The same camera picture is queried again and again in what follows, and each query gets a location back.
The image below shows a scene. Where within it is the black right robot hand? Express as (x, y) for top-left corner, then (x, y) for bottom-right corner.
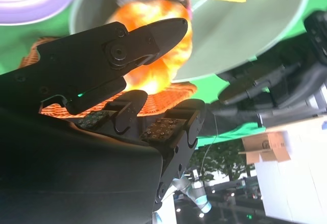
(0, 17), (206, 224)

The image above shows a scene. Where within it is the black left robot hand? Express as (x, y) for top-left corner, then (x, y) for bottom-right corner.
(212, 11), (327, 128)

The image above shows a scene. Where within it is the pale grey-green bowl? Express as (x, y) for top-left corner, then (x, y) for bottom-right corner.
(68, 0), (311, 83)

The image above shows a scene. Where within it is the orange striped pumpkin bread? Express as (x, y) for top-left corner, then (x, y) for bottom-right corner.
(106, 0), (194, 95)

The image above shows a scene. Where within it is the orange wicker basket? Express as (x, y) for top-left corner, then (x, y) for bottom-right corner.
(19, 37), (199, 119)

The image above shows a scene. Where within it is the lavender round plate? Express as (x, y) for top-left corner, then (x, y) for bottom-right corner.
(0, 0), (80, 26)

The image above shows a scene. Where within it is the brown cardboard box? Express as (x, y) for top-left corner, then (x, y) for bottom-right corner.
(239, 131), (292, 164)

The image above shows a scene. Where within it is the green tablecloth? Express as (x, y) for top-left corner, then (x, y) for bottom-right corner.
(0, 4), (327, 145)

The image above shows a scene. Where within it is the large white block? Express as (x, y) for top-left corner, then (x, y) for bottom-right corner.
(255, 120), (327, 218)

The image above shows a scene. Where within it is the green leafy plant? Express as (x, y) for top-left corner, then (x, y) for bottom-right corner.
(190, 142), (256, 185)

